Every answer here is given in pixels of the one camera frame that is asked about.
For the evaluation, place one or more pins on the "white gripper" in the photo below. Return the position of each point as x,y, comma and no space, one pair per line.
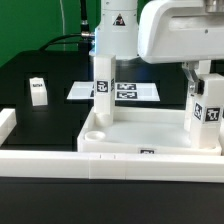
178,31

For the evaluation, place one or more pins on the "white fiducial marker sheet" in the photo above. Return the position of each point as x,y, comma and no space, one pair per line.
123,91

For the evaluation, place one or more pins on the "white U-shaped obstacle fence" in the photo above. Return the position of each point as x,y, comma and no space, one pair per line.
96,165

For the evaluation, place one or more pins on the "white desk tabletop tray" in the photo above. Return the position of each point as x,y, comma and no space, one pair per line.
140,130

